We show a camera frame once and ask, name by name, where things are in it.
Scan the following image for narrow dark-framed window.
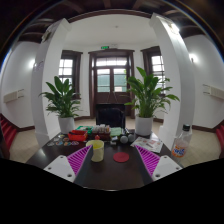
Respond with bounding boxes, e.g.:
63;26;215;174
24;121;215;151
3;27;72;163
140;45;167;89

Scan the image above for flat round red coaster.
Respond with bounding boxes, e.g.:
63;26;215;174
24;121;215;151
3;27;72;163
112;151;130;164

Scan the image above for pale yellow cup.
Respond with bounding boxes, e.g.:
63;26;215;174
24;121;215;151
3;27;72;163
85;139;105;163

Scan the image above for printed paper leaflet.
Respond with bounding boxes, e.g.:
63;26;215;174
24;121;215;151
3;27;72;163
130;135;164;154

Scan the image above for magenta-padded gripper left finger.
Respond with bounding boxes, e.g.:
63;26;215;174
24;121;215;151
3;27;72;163
43;144;95;188

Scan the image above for black chair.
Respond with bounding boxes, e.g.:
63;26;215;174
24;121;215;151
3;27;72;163
95;103;127;129

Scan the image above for wide dark-framed window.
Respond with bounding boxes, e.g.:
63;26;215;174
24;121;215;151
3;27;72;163
58;49;84;99

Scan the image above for clear orange soda bottle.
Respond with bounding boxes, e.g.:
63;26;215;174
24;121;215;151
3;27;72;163
170;123;194;160

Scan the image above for dark wooden double door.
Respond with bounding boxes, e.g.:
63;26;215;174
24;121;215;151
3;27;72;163
88;48;136;119

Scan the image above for green packet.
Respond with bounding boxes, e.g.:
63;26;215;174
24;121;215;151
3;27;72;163
109;126;124;138

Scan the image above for red carpeted stairs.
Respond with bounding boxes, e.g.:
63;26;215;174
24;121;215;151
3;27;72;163
214;124;224;159
0;114;18;151

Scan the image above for large potted green plant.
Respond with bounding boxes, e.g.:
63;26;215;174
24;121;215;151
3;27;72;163
123;66;181;137

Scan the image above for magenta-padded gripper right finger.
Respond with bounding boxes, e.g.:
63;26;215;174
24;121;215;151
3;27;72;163
134;144;184;187

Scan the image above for red box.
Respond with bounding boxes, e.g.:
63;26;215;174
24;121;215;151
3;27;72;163
67;129;89;143

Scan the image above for green flat box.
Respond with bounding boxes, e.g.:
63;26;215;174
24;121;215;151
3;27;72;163
75;125;94;134

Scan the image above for white wall radiator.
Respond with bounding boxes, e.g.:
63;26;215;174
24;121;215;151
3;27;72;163
202;83;224;100
3;88;25;104

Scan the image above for small potted green plant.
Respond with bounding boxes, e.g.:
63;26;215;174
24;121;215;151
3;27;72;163
38;75;83;135

